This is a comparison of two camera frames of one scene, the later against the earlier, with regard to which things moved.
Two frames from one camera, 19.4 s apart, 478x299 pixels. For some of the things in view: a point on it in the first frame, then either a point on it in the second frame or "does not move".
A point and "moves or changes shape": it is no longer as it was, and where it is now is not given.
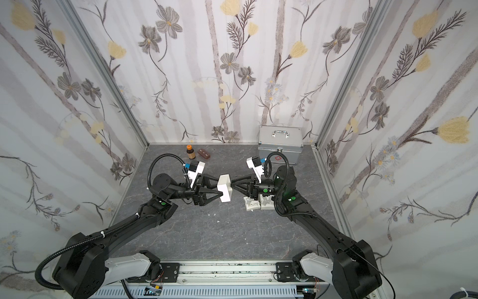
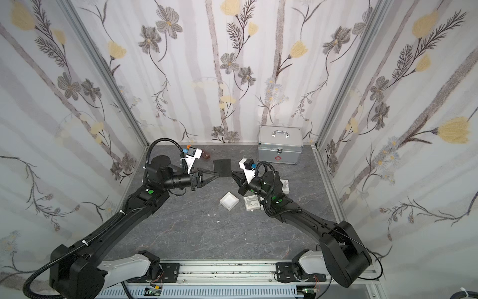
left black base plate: (171, 271) does not move
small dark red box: (203, 154) does not move
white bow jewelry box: (227, 192) → (229, 200)
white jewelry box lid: (223, 179) moves or changes shape
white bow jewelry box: (251, 204) does not move
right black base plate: (285, 272) does not move
